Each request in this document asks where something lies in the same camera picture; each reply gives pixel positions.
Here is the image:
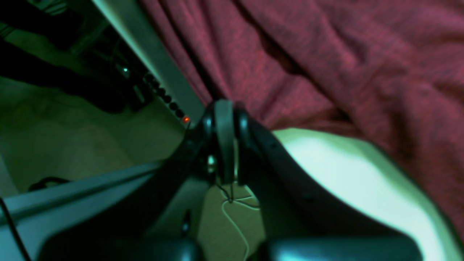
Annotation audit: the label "black power strip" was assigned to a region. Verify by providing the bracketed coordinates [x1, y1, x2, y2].
[112, 62, 192, 128]

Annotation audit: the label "dark red t-shirt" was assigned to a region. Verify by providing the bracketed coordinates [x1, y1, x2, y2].
[140, 0, 464, 239]

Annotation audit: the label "white cable loops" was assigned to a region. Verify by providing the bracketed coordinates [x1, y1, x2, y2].
[217, 183, 261, 261]

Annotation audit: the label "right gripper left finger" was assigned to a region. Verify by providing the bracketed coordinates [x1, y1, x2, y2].
[38, 100, 234, 261]

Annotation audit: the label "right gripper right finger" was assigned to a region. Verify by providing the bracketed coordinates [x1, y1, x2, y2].
[234, 109, 423, 261]

